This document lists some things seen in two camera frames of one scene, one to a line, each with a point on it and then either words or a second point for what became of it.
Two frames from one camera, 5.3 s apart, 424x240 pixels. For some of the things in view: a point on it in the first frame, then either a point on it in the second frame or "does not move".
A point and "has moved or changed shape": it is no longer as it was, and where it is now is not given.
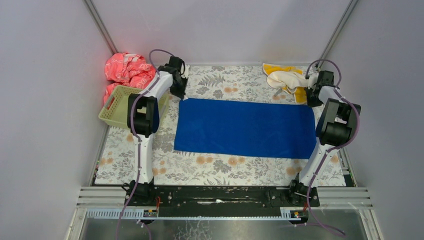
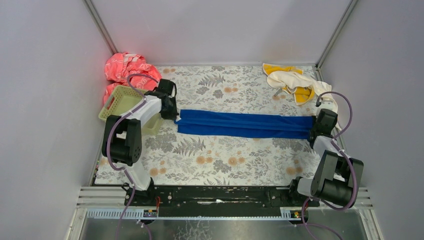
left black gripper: [180, 87] to [171, 110]
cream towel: [291, 80] does not move
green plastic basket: [115, 109] does not move
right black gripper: [312, 96] to [316, 129]
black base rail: [177, 201] does not move
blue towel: [265, 128] has moved or changed shape
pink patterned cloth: [126, 69] does not move
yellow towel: [300, 93] does not move
